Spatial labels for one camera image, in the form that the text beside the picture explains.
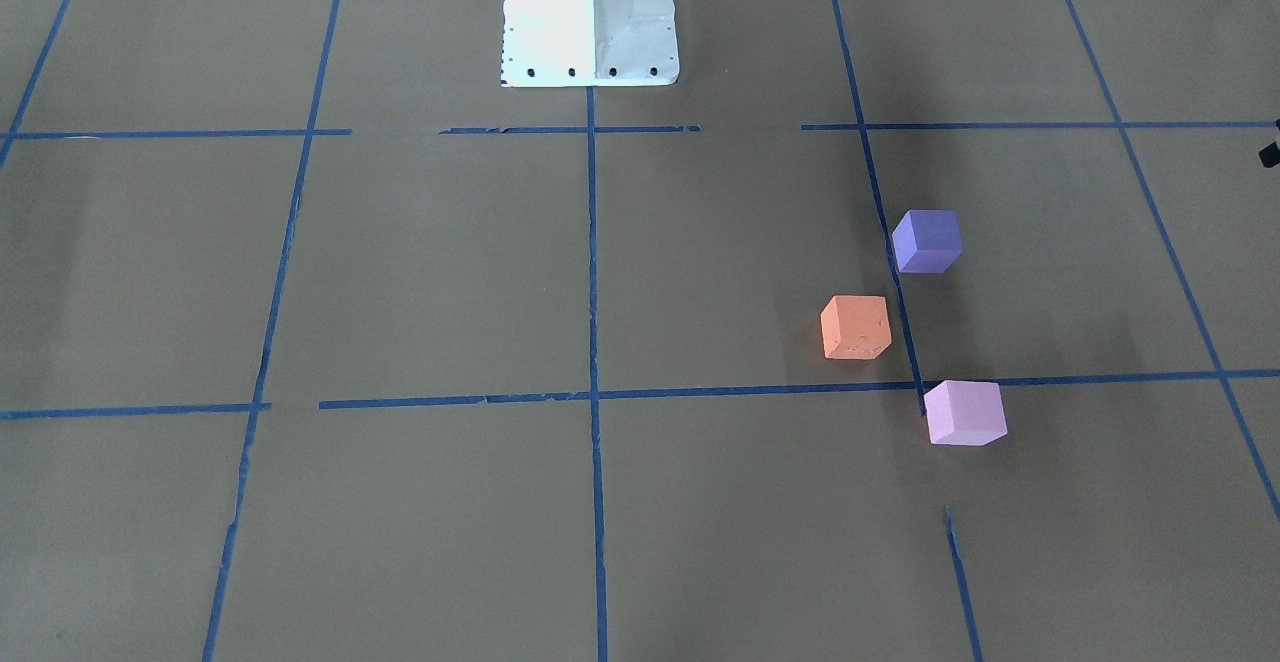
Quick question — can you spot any pink foam cube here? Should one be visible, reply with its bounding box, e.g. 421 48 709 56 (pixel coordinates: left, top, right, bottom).
924 380 1009 446

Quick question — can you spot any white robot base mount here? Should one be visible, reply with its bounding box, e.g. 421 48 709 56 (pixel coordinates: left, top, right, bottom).
500 0 681 88

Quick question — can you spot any orange foam cube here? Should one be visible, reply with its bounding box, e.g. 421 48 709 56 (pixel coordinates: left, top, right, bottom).
820 296 893 360

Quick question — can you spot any purple foam cube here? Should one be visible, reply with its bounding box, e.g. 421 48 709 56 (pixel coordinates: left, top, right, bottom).
891 210 965 274

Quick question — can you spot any black object at edge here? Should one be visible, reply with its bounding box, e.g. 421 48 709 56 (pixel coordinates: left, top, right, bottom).
1257 119 1280 169

